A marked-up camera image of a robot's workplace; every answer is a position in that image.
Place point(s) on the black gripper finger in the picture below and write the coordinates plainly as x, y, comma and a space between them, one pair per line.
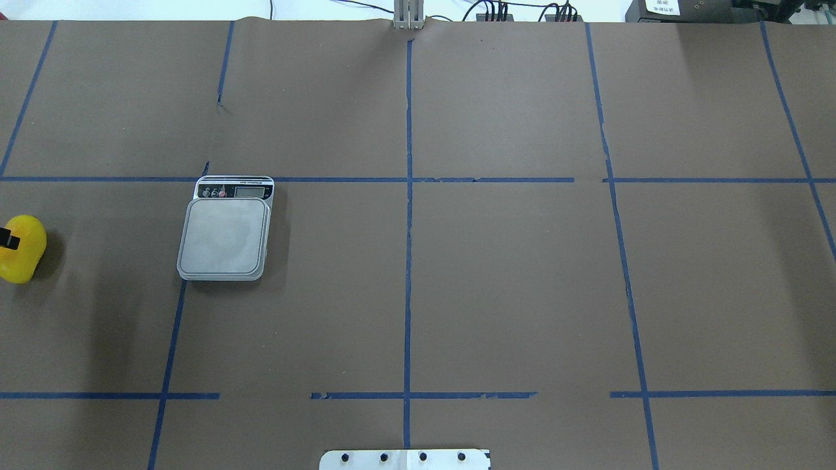
8, 239

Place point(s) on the yellow mango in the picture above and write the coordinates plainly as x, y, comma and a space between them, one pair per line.
18, 266

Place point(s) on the silver digital kitchen scale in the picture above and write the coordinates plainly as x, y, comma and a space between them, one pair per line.
226, 228

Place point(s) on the white pedestal base plate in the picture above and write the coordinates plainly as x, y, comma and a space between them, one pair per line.
439, 458

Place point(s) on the aluminium frame post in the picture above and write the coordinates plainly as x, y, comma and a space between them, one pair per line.
408, 14

